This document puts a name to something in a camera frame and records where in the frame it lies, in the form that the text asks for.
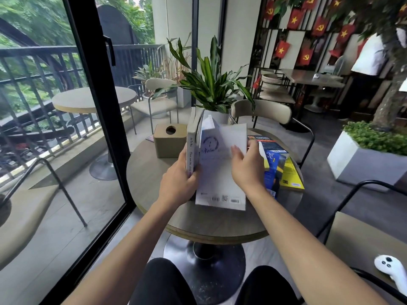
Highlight person's left hand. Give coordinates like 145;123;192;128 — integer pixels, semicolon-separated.
158;143;201;211

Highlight person's right hand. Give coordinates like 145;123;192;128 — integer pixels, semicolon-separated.
230;139;266;194

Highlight white paperback book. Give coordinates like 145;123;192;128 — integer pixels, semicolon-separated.
195;115;248;211

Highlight grey book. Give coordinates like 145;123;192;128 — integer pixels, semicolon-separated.
186;107;206;178

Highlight person's left forearm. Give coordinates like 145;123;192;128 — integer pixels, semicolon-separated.
62;196;191;305

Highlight person's right forearm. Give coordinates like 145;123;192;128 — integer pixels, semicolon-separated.
245;184;390;305

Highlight blue book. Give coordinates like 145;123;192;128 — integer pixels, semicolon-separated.
258;141;290;199

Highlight round grey table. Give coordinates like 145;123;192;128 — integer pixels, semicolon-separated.
126;128;304;245

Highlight white plant pot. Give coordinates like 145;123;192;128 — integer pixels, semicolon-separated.
203;109;231;126

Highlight beige tissue box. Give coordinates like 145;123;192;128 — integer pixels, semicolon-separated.
153;124;188;159

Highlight yellow book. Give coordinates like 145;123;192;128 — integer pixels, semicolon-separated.
280;156;305;191

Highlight green leafy potted plant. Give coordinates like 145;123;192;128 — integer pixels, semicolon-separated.
152;35;256;115

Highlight stack of beige chairs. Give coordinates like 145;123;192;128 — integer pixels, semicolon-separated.
257;69;297;105

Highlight black round table base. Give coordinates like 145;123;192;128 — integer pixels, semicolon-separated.
163;233;247;305

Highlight person's left leg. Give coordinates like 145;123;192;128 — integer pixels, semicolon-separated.
130;257;198;305

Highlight person's leg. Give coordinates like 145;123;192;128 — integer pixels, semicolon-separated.
130;257;198;305
235;265;301;305

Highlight grey background table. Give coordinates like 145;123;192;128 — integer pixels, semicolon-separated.
279;68;346;134

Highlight balcony potted plants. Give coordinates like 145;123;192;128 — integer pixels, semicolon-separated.
133;32;192;109

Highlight white square planter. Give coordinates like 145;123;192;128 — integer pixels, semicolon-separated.
327;131;407;193

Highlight person's right leg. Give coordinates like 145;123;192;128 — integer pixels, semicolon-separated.
235;265;301;305

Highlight round balcony table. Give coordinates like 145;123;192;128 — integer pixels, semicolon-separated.
52;86;137;181

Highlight green shrub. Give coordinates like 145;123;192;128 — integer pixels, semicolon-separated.
342;121;407;157

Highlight group of red flags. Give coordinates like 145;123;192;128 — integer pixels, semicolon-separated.
252;0;407;90

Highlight tree trunk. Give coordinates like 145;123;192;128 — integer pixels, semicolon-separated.
371;27;407;131

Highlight black balcony railing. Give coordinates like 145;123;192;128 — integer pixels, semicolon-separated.
0;44;165;175

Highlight white handheld controller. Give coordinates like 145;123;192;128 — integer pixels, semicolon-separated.
374;255;407;298

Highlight beige chair with black frame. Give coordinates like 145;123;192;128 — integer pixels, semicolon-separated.
316;180;407;304
128;78;179;136
230;99;315;170

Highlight black sliding door frame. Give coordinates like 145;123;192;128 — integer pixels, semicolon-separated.
40;0;138;305

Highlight black door handle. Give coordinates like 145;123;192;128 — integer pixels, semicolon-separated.
103;35;116;67

